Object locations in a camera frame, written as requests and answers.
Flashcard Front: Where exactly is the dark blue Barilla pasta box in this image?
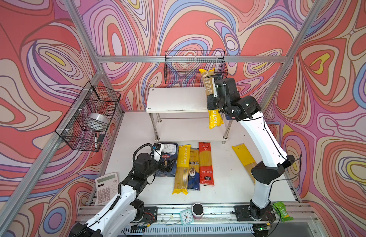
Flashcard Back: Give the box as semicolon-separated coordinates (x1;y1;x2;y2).
156;143;179;177

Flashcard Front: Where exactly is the yellow pastatime spaghetti pack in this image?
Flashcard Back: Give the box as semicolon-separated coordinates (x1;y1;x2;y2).
172;145;191;195
199;69;223;129

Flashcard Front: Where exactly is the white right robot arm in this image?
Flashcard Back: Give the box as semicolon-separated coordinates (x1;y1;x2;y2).
207;74;296;220

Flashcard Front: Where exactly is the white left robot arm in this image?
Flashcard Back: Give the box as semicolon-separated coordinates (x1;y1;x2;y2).
69;151;177;237

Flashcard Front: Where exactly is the clear blue spaghetti pack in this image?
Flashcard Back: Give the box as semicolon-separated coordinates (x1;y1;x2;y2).
188;148;200;191

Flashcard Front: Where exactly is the white calculator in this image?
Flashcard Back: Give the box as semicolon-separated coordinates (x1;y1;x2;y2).
95;172;119;205

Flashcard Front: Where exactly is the red spaghetti pack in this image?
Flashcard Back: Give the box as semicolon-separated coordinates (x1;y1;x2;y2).
198;142;214;186

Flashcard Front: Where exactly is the white two-tier shelf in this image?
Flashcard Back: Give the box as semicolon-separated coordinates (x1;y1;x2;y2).
145;87;232;144

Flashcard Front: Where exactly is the black round speaker can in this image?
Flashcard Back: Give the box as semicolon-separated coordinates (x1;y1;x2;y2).
191;203;204;220

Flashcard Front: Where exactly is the teal alarm clock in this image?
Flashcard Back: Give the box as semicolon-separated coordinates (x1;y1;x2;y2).
180;209;194;226

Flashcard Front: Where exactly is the black marker pen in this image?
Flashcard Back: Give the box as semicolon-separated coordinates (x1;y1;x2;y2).
94;133;98;149

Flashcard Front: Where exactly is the silver tape roll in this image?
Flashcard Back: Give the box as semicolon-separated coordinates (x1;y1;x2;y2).
88;113;110;124

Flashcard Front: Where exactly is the yellow spaghetti pack far right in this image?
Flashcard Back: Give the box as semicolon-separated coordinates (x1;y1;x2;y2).
232;144;257;183

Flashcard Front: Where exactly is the green snack packet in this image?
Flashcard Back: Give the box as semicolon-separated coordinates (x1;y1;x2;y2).
272;201;294;223

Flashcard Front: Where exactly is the black wire basket rear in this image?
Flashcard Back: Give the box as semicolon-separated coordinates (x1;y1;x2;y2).
164;49;228;87

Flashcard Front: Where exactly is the black wire basket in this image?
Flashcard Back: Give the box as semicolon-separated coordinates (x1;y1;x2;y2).
164;49;228;87
55;82;121;152

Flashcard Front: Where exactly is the black wire basket left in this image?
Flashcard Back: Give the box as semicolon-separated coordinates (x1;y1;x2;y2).
55;82;121;152

